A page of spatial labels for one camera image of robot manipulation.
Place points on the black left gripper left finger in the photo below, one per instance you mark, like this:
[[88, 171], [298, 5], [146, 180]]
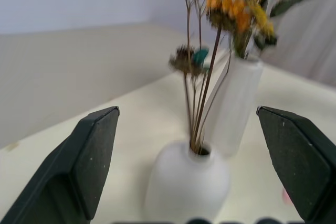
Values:
[[78, 166]]

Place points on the tall white ceramic vase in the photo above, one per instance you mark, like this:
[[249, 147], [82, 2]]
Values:
[[236, 103]]

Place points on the round white ceramic vase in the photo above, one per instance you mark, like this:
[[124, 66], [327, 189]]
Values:
[[183, 187]]

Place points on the yellow dried flower bouquet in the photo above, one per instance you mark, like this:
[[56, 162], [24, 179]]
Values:
[[199, 82]]

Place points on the orange yellow flower bouquet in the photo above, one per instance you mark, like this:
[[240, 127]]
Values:
[[244, 11]]

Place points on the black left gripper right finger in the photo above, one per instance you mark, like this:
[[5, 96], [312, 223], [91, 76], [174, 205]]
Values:
[[302, 161]]

